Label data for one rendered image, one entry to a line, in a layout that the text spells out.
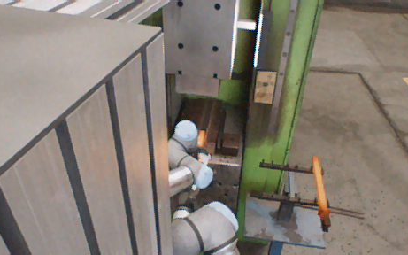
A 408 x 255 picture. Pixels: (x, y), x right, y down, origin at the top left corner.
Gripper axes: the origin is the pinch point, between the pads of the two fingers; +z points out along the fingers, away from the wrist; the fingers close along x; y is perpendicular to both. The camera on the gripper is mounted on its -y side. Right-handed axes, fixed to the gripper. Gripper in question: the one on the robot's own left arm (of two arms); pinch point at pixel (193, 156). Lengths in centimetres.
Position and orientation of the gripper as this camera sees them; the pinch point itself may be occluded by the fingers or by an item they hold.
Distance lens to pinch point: 158.3
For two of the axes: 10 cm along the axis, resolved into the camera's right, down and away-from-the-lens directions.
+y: -1.4, 9.1, -4.0
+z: 0.5, 4.1, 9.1
